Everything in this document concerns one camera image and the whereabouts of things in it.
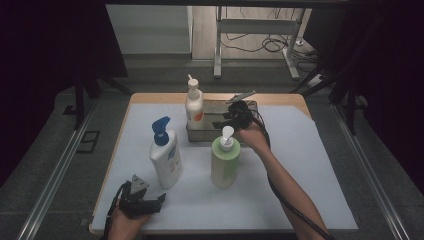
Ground white partition panel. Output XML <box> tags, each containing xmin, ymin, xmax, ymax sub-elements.
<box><xmin>106</xmin><ymin>4</ymin><xmax>194</xmax><ymax>56</ymax></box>

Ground white power strip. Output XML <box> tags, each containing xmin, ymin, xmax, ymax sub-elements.
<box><xmin>308</xmin><ymin>74</ymin><xmax>326</xmax><ymax>88</ymax></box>

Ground cream pump bottle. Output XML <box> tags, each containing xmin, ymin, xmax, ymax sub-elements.
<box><xmin>185</xmin><ymin>73</ymin><xmax>205</xmax><ymax>131</ymax></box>

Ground person's left hand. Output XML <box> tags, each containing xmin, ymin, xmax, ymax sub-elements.
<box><xmin>109</xmin><ymin>208</ymin><xmax>151</xmax><ymax>240</ymax></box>

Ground black floor cables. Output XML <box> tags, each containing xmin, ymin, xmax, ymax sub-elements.
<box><xmin>221</xmin><ymin>6</ymin><xmax>321</xmax><ymax>73</ymax></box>

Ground aluminium floor rail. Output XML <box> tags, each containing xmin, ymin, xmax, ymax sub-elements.
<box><xmin>16</xmin><ymin>99</ymin><xmax>98</xmax><ymax>240</ymax></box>
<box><xmin>331</xmin><ymin>103</ymin><xmax>411</xmax><ymax>240</ymax></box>

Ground white bottle with blue pump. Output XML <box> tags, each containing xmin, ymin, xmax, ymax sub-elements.
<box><xmin>149</xmin><ymin>115</ymin><xmax>184</xmax><ymax>190</ymax></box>

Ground black metal stand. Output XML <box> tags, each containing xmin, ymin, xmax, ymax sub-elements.
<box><xmin>289</xmin><ymin>66</ymin><xmax>368</xmax><ymax>136</ymax></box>
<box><xmin>63</xmin><ymin>66</ymin><xmax>134</xmax><ymax>131</ymax></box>

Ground person's right hand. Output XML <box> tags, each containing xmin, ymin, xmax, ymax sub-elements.
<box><xmin>234</xmin><ymin>121</ymin><xmax>270</xmax><ymax>155</ymax></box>

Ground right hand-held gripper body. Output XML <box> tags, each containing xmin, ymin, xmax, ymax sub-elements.
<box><xmin>226</xmin><ymin>90</ymin><xmax>257</xmax><ymax>132</ymax></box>

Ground metal mesh basket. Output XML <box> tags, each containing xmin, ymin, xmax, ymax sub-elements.
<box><xmin>185</xmin><ymin>98</ymin><xmax>262</xmax><ymax>144</ymax></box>

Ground white metal desk frame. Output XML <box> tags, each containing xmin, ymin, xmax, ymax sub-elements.
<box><xmin>213</xmin><ymin>5</ymin><xmax>301</xmax><ymax>81</ymax></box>

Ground dark curtain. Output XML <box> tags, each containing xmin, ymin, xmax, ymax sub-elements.
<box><xmin>303</xmin><ymin>0</ymin><xmax>424</xmax><ymax>194</ymax></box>
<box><xmin>0</xmin><ymin>0</ymin><xmax>129</xmax><ymax>188</ymax></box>

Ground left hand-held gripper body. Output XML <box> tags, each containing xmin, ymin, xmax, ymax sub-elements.
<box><xmin>118</xmin><ymin>174</ymin><xmax>163</xmax><ymax>220</ymax></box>

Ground green bottle with white pump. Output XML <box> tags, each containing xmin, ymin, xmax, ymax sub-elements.
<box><xmin>210</xmin><ymin>125</ymin><xmax>242</xmax><ymax>189</ymax></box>

